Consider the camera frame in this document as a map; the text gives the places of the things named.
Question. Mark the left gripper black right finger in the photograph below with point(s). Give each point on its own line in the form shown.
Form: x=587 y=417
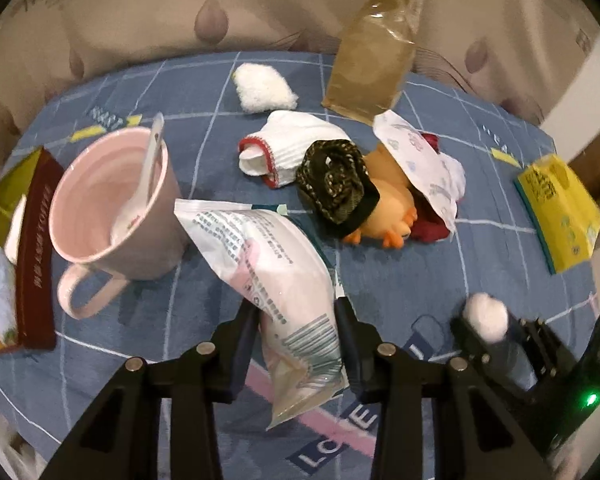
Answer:
x=475 y=436

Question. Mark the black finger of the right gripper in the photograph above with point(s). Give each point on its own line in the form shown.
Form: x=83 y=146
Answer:
x=544 y=350
x=493 y=362

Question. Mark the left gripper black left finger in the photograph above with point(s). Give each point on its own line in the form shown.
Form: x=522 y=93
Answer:
x=117 y=435

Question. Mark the white fluffy ball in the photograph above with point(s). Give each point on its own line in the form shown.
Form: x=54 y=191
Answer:
x=487 y=316

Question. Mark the red white cloth bag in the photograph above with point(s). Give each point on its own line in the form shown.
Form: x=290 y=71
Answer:
x=429 y=227

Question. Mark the orange rubber toy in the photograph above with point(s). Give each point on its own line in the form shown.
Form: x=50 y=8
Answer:
x=395 y=213

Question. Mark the white printed hygiene pouch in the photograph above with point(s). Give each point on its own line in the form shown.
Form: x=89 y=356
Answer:
x=392 y=131

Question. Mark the light blue towel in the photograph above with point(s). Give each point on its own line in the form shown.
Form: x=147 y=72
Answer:
x=8 y=321

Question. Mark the white green wet-wipes pack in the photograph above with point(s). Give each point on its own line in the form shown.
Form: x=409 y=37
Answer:
x=261 y=254

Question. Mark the white red-trim glove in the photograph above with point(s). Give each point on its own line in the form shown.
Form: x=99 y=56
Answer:
x=275 y=152

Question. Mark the yellow tissue pack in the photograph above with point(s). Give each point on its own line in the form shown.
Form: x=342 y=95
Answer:
x=562 y=210

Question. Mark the white plastic spoon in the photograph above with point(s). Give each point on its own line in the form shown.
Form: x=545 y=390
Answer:
x=133 y=209

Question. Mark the pink ceramic mug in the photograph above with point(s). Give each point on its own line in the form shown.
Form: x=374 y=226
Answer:
x=85 y=206

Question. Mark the red gold tin box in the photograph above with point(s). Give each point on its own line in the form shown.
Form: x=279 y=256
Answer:
x=36 y=176

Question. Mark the kraft paper snack bag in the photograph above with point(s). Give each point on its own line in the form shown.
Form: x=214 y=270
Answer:
x=377 y=50

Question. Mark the beige leaf-print curtain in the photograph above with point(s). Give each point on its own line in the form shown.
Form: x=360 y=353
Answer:
x=520 y=54

